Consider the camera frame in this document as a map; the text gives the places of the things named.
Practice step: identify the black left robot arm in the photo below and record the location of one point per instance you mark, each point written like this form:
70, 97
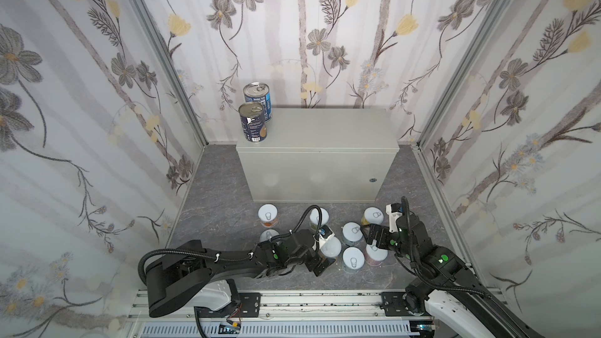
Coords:
174, 276

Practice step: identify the grey metal cabinet box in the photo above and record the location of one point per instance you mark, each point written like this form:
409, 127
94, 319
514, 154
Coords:
334, 155

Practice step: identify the blue labelled tall can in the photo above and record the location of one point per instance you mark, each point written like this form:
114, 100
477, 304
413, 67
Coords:
259, 92

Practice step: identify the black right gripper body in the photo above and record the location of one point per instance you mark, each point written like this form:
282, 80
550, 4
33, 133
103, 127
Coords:
378, 235

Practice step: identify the white lid yellow can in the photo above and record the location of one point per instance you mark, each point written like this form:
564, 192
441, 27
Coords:
372, 215

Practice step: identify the white lid orange can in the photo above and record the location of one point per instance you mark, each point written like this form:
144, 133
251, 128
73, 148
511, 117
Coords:
268, 215

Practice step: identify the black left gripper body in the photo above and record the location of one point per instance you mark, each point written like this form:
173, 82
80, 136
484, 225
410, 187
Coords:
312, 253

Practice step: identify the white lid green can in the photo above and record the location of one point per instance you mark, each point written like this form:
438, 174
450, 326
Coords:
318, 218

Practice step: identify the white lid pink can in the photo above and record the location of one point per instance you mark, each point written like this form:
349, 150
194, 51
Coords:
267, 235

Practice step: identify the white lid yellow-orange can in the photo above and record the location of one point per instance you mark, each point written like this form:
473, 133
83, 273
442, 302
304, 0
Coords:
331, 249

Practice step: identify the white slotted cable duct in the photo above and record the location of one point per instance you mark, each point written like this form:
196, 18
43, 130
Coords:
282, 329

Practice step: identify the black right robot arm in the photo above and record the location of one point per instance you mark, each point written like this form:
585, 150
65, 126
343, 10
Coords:
444, 287

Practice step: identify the white lid light-blue can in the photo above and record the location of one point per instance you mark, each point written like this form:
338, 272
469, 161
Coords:
353, 260

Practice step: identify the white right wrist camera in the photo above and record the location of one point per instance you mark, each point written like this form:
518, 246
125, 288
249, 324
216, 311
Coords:
394, 212

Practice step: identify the white lid teal can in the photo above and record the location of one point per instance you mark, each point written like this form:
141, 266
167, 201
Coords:
352, 234

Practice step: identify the dark labelled tall can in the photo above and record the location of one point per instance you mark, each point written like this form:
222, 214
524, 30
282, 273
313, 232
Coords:
252, 116

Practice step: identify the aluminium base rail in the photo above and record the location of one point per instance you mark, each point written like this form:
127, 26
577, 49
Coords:
285, 306

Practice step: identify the white lid pink-red can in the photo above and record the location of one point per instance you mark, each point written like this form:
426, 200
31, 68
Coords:
375, 256

